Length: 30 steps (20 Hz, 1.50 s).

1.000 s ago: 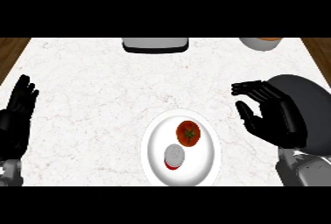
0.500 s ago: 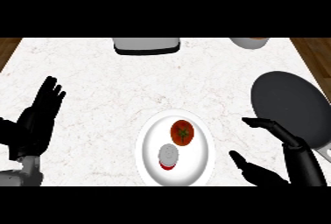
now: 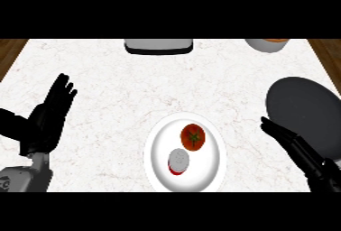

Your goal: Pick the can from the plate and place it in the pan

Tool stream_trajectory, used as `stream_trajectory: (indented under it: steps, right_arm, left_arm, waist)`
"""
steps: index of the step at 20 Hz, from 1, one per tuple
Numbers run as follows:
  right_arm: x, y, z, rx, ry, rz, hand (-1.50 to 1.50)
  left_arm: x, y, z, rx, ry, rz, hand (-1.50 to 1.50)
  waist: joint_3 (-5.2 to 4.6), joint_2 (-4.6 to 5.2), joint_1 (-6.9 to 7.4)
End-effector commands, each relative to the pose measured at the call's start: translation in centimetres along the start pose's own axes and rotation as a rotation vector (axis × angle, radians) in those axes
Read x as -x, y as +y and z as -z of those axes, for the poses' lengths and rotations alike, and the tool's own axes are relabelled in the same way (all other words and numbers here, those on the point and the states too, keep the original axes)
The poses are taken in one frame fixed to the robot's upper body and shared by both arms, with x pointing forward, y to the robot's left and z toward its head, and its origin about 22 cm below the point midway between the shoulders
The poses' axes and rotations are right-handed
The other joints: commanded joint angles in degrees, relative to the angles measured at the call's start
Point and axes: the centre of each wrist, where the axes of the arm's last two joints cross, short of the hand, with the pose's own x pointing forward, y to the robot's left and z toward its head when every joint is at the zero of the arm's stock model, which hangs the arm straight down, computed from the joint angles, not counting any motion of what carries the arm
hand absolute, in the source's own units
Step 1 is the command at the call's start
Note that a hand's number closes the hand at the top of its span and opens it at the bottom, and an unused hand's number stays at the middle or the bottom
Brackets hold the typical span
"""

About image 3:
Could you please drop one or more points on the red can with pale lid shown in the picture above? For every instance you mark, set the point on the red can with pale lid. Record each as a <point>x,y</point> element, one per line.
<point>179,161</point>

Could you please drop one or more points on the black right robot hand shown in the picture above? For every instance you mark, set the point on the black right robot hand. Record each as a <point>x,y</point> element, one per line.
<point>306,155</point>

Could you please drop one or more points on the white bowl with orange contents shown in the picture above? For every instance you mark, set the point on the white bowl with orange contents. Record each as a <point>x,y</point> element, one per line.
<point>268,45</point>

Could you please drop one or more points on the red tomato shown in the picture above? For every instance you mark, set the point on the red tomato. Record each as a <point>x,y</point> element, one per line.
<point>193,137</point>

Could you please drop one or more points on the dark grey pan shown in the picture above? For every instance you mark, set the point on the dark grey pan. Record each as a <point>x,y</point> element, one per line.
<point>306,114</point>

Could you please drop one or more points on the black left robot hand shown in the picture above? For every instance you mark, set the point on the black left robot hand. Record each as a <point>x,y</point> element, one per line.
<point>47,120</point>

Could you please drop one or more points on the grey and black appliance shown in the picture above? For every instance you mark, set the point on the grey and black appliance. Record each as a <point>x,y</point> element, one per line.
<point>159,46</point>

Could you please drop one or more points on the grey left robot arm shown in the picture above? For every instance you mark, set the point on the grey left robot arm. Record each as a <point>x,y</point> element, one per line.
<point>27,174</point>

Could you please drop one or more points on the white oval plate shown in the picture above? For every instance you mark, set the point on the white oval plate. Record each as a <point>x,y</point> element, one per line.
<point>185,152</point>

